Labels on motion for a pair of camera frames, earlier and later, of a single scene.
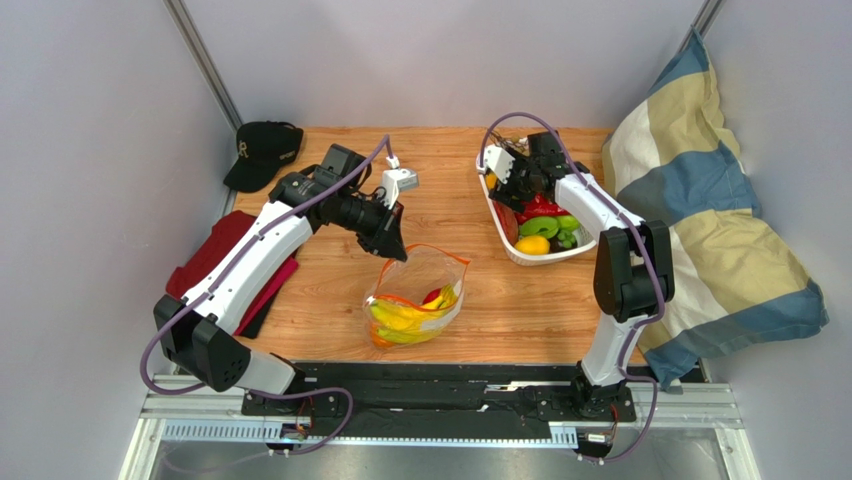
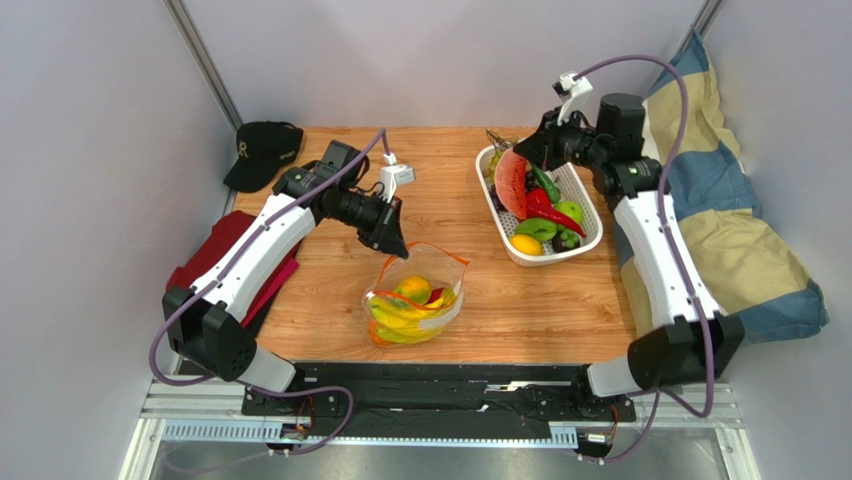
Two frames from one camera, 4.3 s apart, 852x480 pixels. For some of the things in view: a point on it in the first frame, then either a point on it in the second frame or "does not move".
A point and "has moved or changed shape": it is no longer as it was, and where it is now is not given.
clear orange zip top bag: x=415 y=299 does not move
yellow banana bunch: x=398 y=323 does not move
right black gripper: x=509 y=189 -> x=545 y=139
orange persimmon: x=379 y=341 does not move
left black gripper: x=386 y=239 does not move
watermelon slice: x=508 y=221 has moved or changed shape
